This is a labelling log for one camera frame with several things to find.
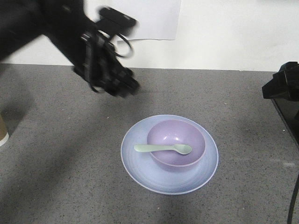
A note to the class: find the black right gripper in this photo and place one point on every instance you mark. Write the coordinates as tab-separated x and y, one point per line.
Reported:
284	84

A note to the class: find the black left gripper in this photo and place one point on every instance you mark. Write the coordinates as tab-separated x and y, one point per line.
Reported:
102	70

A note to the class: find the purple plastic bowl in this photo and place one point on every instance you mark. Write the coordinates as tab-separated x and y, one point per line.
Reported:
172	132

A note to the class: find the pale green plastic spoon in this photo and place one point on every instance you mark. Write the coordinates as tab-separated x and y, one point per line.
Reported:
179	148

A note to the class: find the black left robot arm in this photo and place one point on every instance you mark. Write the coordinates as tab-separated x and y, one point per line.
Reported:
62	21

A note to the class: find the brown paper cup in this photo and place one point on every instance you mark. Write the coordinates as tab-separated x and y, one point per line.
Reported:
4	135

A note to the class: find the light blue plastic plate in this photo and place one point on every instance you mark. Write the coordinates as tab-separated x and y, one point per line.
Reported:
148	173

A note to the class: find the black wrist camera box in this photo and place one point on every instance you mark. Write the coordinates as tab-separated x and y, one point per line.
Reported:
113	22

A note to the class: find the white paper sheet on wall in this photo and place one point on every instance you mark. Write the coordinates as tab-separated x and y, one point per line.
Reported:
156	19

